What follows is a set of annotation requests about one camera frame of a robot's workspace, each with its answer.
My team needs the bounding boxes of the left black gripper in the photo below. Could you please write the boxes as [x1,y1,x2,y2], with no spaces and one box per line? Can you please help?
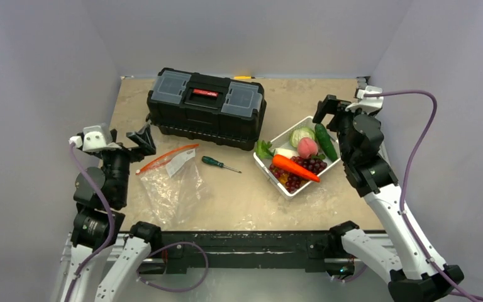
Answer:
[96,123,154,204]

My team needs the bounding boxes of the green toy cucumber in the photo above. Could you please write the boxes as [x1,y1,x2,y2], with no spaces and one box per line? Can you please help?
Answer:
[314,123,338,162]

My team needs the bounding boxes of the pink toy peach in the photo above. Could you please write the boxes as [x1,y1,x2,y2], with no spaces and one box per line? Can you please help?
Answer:
[297,137,318,159]

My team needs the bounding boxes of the orange toy carrot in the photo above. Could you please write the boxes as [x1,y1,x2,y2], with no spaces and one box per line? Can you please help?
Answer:
[272,155,320,182]

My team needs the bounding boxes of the clear orange-zip bag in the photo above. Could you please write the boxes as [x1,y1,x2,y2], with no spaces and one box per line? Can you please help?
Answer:
[135,143,211,230]

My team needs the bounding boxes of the light red toy grapes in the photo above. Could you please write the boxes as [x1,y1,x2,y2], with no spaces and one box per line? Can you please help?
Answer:
[269,164,308,193]

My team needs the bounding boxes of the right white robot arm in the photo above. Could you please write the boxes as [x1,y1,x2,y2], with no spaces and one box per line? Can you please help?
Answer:
[313,95,464,301]

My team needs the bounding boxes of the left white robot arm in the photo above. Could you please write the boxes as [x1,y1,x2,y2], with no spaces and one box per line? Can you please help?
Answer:
[60,123,163,301]

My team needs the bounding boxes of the green toy cabbage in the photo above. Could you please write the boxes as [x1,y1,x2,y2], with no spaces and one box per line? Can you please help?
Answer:
[289,127,316,148]

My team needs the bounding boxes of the dark red toy grapes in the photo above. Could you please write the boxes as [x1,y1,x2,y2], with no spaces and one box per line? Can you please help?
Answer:
[291,156,328,175]

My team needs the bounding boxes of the white toy radish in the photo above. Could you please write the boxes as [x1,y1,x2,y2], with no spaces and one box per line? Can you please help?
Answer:
[274,148,299,159]

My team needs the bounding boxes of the yellow orange toy pepper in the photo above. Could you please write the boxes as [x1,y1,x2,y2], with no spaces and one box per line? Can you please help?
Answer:
[278,172,296,187]

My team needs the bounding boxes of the yellow object behind toolbox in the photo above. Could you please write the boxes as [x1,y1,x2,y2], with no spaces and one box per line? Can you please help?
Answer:
[232,75,254,80]

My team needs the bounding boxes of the black plastic toolbox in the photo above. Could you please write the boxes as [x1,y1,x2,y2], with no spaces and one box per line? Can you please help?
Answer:
[147,67,267,151]

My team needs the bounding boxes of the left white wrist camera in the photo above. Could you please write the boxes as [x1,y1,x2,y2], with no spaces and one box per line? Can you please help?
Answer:
[69,123,121,153]

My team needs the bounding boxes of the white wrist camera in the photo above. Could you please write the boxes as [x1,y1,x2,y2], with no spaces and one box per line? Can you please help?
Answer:
[345,85,384,115]
[69,123,121,153]

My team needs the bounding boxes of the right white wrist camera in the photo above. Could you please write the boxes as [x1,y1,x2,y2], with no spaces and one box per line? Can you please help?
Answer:
[345,85,384,115]

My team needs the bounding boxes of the aluminium frame rail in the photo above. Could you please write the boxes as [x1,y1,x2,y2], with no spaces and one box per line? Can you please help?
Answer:
[357,76,370,89]

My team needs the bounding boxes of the green handle screwdriver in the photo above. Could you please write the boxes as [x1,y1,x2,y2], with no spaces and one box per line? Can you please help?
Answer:
[201,156,242,174]

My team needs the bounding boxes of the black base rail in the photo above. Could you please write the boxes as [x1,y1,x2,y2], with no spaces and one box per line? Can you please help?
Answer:
[138,230,355,277]

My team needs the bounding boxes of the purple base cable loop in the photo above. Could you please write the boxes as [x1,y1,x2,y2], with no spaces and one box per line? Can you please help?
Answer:
[136,242,210,293]

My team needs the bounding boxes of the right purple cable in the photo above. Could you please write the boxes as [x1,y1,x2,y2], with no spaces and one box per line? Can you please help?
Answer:
[363,89,483,302]

